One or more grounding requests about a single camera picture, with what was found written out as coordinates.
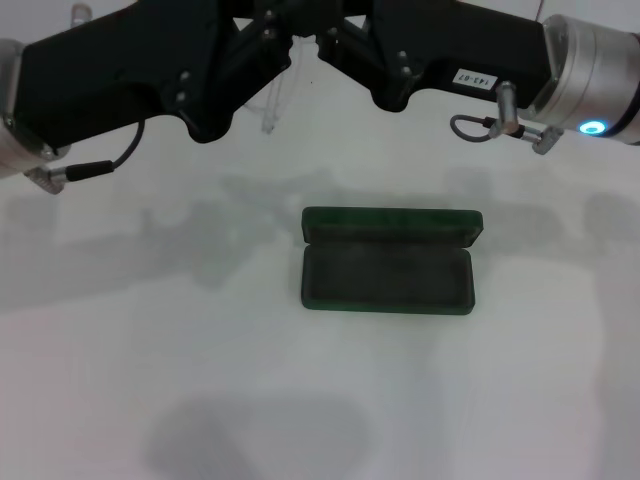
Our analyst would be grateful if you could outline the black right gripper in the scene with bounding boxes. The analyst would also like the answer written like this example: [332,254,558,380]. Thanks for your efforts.
[313,0,557,111]

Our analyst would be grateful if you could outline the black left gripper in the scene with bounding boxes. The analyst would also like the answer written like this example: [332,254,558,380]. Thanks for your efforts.
[13,0,302,152]

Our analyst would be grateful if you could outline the clear white glasses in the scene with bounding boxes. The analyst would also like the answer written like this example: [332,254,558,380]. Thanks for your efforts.
[246,35,322,135]

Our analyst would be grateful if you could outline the green glasses case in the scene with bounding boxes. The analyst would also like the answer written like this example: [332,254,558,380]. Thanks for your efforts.
[300,205,485,317]

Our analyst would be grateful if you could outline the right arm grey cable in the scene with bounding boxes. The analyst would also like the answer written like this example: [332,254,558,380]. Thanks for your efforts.
[449,79,565,156]

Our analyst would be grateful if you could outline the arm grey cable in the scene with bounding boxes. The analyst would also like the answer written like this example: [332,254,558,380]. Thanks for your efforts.
[23,117,147,195]
[449,79,565,156]

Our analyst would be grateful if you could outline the left arm grey cable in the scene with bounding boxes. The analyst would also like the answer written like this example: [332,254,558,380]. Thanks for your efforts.
[23,117,147,195]

